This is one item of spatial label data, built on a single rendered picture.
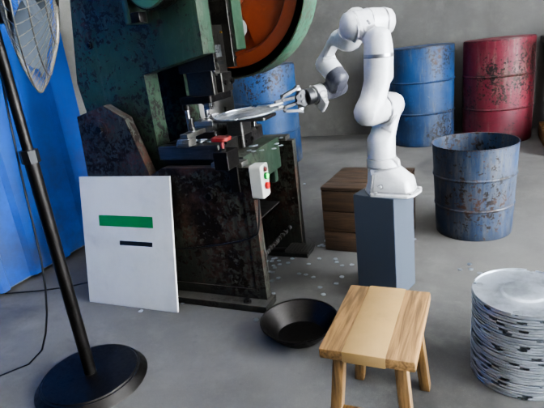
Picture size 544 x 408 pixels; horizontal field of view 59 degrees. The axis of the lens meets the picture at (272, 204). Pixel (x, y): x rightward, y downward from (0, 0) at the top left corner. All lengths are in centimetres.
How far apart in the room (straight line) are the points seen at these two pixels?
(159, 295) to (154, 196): 45
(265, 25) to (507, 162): 133
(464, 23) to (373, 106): 343
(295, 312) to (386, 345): 78
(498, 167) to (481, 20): 283
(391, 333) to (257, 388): 57
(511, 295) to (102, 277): 172
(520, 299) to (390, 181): 65
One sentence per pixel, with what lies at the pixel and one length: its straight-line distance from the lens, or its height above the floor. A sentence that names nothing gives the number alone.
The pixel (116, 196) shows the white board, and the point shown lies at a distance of 227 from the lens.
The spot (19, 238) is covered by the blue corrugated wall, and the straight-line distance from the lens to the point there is 291.
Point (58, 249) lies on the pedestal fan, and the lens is 171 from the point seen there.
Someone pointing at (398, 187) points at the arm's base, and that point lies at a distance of 193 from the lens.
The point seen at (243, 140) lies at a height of 68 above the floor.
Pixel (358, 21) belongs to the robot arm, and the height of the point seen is 111.
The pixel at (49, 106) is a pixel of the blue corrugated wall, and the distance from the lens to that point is 306.
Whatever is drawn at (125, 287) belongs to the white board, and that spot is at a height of 9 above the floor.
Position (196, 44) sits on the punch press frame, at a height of 110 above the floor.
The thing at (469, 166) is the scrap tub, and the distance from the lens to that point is 251.
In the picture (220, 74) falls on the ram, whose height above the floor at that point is 97.
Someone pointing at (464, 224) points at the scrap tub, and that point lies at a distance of 263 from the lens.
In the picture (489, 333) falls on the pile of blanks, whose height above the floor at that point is 19.
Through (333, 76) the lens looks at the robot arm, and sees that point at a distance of 226.
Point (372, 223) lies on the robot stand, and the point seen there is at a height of 34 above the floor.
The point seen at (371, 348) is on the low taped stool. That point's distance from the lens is 127.
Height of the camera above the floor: 108
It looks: 19 degrees down
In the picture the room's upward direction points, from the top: 7 degrees counter-clockwise
